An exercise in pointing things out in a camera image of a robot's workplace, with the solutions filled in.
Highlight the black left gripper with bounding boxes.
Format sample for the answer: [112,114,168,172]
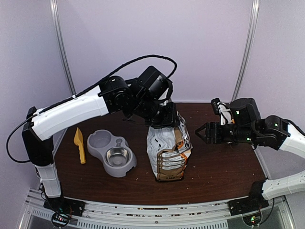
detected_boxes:
[132,95,181,129]

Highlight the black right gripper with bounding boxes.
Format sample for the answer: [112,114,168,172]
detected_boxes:
[195,122,257,145]

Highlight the dog food bag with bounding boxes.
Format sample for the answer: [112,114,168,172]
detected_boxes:
[146,114,193,182]

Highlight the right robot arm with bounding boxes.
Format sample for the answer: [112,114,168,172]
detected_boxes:
[195,98,305,211]

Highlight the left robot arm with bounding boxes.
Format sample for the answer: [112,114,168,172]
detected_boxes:
[22,66,180,212]

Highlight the grey double pet feeder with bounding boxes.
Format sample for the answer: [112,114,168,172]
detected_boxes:
[87,129,137,177]

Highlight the steel bowl in feeder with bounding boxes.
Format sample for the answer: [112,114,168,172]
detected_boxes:
[105,146,131,167]

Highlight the yellow plastic scoop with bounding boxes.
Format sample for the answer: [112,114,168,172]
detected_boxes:
[73,127,86,164]

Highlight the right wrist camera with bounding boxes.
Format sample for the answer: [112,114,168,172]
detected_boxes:
[211,98,234,125]

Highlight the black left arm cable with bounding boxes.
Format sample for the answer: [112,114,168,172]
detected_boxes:
[6,54,178,164]

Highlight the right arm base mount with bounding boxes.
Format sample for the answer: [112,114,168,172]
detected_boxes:
[227,197,269,216]

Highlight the front aluminium rail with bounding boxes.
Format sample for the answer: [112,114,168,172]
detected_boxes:
[23,188,286,229]

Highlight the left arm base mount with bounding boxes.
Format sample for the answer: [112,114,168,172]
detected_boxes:
[43,197,85,217]

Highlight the right aluminium frame post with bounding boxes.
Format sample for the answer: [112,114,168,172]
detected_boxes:
[231,0,260,101]

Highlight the aluminium frame post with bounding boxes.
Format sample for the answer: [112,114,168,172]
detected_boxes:
[231,0,260,101]
[50,0,76,95]

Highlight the left aluminium frame post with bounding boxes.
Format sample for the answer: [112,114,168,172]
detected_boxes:
[50,0,76,95]

